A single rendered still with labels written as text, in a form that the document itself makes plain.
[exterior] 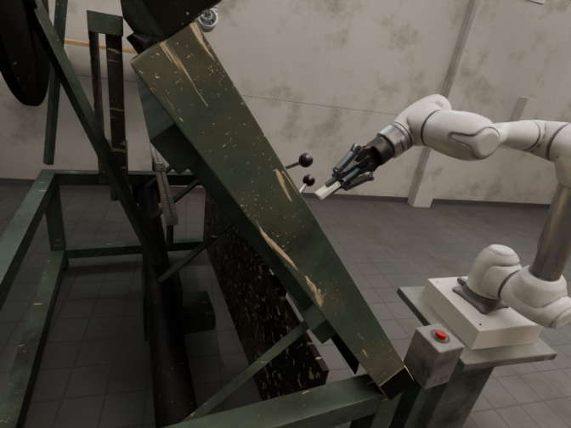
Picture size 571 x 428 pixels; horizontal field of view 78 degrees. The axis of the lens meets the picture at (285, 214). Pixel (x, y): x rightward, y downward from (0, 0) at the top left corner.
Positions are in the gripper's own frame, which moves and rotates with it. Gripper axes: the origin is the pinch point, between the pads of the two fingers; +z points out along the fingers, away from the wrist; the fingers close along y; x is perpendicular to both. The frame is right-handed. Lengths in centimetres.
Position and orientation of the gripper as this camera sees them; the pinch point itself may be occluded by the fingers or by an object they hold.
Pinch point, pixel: (327, 188)
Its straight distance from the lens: 98.9
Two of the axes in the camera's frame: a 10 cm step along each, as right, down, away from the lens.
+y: 4.6, 6.8, 5.7
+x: -3.8, -4.3, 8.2
